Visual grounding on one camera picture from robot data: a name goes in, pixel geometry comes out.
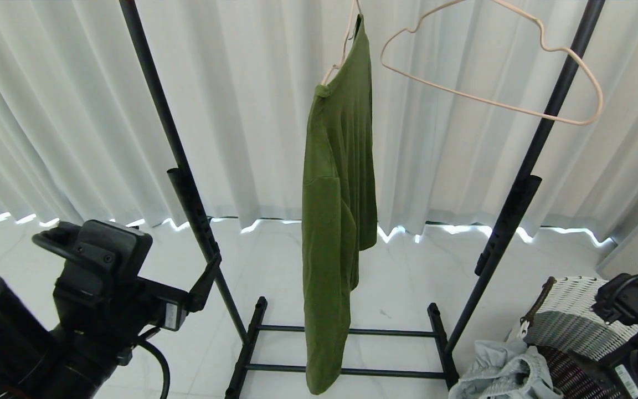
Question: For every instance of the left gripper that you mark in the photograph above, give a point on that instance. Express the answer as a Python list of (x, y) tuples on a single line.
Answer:
[(161, 305)]

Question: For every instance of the pale grey shorts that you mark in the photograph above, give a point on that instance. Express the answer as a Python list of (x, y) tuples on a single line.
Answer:
[(502, 371)]

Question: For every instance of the green printed shirt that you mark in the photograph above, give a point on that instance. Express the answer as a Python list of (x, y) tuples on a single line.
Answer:
[(335, 221)]

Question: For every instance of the pink clothes hanger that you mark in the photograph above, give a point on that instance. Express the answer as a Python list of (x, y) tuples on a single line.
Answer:
[(485, 100), (344, 50)]

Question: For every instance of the white laundry basket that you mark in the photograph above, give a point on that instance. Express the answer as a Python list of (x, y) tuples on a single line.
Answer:
[(568, 321)]

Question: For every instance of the black clothes rack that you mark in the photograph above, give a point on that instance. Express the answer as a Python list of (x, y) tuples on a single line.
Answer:
[(186, 188)]

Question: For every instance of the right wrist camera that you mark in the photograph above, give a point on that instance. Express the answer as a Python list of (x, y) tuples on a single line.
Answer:
[(623, 305)]

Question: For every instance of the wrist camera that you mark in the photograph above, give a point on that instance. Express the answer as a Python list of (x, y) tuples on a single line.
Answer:
[(108, 255), (623, 305)]

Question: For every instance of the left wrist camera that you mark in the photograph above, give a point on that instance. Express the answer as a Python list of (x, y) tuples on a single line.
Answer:
[(108, 255)]

